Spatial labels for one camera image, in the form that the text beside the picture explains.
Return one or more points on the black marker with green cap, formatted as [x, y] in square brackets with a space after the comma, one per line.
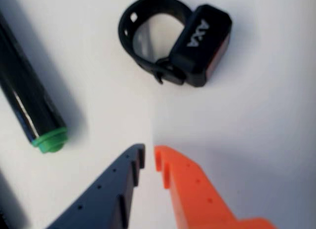
[24, 90]

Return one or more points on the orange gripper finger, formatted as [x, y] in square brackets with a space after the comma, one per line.
[197, 202]

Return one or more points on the black AXA bike light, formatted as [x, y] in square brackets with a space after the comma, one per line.
[197, 41]

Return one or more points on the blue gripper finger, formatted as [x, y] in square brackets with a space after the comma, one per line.
[103, 197]

